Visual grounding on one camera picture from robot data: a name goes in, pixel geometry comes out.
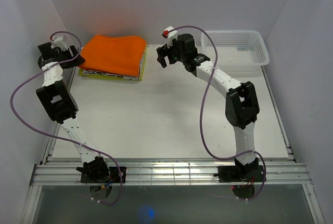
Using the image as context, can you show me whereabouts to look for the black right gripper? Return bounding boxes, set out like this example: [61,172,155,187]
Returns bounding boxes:
[157,40,186,69]

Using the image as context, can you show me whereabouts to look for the orange trousers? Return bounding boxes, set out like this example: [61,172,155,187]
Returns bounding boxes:
[79,35,146,76]

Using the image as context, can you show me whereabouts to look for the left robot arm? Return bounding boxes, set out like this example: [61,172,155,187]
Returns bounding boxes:
[36,40,110,182]

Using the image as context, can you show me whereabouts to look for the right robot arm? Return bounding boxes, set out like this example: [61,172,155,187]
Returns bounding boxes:
[157,30,260,181]

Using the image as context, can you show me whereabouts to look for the newspaper print yellow folded trousers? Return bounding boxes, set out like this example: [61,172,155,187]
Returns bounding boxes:
[78,49,147,81]

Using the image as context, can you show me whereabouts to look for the white perforated plastic basket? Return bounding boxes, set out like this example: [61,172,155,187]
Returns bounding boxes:
[200,30,270,72]

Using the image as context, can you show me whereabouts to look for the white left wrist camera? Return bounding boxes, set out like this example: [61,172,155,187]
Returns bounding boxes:
[50,36,68,51]

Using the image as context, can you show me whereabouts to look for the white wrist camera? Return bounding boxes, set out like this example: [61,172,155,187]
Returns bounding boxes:
[162,26,178,48]
[50,36,68,51]

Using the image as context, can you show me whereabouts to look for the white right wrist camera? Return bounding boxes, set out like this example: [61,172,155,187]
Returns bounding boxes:
[162,26,178,48]

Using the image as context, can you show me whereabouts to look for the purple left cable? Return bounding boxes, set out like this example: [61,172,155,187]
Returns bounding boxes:
[9,31,124,206]

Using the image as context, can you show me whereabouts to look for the aluminium table edge rail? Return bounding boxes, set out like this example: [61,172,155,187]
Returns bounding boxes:
[30,160,313,186]

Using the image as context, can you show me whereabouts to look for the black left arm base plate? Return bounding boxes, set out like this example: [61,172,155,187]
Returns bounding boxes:
[80,166,127,183]

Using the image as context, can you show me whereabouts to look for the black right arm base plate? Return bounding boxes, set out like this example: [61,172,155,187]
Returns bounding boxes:
[213,165,264,182]

